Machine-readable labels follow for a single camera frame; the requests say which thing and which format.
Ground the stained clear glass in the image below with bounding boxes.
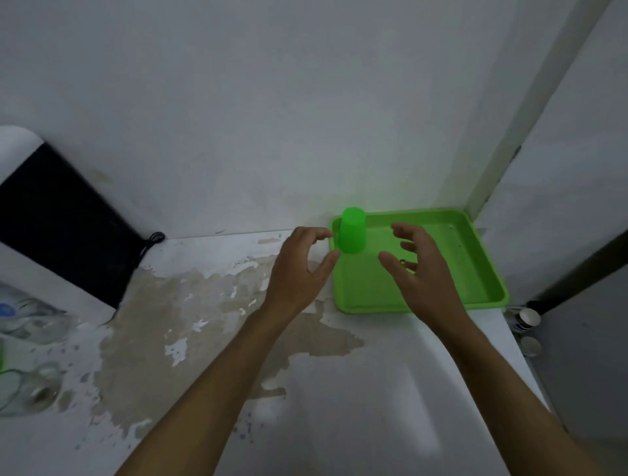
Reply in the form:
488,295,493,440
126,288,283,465
0,362,67,418

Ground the person's right hand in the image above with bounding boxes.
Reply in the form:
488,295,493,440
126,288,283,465
378,222,474,327

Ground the black power cable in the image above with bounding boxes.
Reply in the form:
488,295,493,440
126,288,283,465
97,231,167,328

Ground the green plastic tray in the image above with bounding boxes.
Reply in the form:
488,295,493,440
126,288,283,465
331,209,510,315

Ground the person's right forearm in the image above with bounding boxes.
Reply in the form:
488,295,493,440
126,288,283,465
431,318,609,476

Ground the person's left hand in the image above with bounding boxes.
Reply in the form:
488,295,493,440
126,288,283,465
262,226,341,322

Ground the person's left forearm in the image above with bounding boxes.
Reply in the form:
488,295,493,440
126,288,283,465
115,306,300,476

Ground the white water dispenser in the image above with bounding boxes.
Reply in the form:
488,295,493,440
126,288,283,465
0,125,148,344

